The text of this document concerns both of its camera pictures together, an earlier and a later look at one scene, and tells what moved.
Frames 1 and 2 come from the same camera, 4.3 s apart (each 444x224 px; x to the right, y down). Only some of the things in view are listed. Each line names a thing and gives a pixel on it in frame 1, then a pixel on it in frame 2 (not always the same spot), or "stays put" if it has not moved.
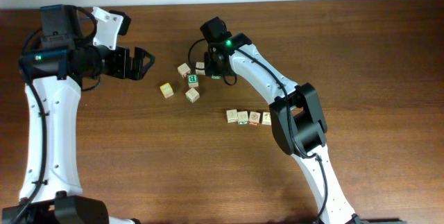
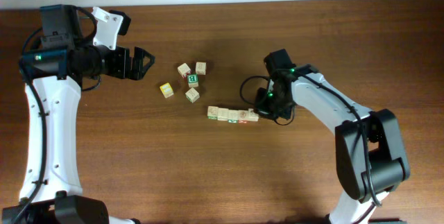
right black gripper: (209, 69) to (261, 108)
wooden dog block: (232, 116) to (223, 114)
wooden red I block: (254, 118) to (243, 116)
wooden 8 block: (200, 64) stays put
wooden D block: (243, 118) to (232, 116)
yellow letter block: (166, 90) stays put
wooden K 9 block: (266, 118) to (252, 116)
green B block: (193, 80) stays put
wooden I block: (192, 95) stays put
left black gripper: (126, 71) stays put
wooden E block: (184, 70) stays put
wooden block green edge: (216, 77) to (212, 112)
